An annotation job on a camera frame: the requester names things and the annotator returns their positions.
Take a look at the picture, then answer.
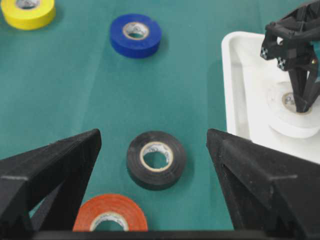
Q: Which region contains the blue tape roll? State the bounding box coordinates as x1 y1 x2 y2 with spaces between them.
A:
109 13 162 59

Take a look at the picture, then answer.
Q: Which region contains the black tape roll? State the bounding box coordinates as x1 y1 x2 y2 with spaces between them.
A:
126 131 187 191

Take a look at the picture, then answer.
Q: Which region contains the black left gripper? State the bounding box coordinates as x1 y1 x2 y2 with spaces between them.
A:
260 0 320 113

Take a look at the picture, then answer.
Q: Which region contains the yellow tape roll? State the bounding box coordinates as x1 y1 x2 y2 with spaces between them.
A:
0 0 56 31

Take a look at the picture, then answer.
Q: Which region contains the orange tape roll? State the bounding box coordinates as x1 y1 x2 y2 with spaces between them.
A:
72 193 148 232

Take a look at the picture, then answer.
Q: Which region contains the white plastic case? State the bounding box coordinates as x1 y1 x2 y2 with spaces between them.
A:
221 31 320 163

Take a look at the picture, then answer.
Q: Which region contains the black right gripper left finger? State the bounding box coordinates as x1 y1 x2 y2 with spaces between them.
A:
0 128 102 233

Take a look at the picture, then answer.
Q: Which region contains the white tape roll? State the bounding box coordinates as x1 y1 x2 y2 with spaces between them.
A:
266 81 320 139

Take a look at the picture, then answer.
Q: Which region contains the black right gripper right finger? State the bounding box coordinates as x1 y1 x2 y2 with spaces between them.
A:
206 128 320 235

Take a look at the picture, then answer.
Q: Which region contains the green table cloth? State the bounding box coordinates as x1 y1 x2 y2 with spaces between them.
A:
0 0 300 230

